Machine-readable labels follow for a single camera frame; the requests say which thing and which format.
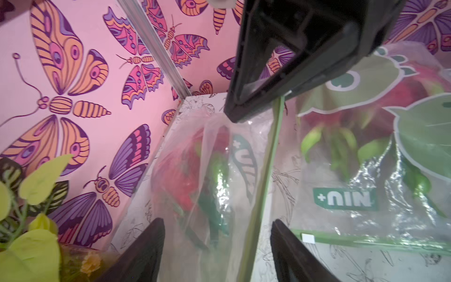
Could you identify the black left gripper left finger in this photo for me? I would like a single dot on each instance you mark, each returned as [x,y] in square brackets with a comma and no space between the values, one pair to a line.
[141,261]

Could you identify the potted green leafy plant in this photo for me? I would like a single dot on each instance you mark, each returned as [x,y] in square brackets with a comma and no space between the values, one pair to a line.
[30,248]

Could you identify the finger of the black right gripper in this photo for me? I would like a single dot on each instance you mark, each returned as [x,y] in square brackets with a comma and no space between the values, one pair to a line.
[286,48]

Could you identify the clear zip-top bag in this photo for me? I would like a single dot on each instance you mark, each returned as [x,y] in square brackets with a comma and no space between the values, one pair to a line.
[198,252]

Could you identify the aluminium frame post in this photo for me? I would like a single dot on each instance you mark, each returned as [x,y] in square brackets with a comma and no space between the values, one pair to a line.
[151,40]

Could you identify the red dragon fruit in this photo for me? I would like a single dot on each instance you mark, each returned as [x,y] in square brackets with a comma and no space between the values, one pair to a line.
[193,177]

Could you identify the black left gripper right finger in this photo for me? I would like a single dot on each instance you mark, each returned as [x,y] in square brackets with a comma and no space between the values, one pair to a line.
[293,261]

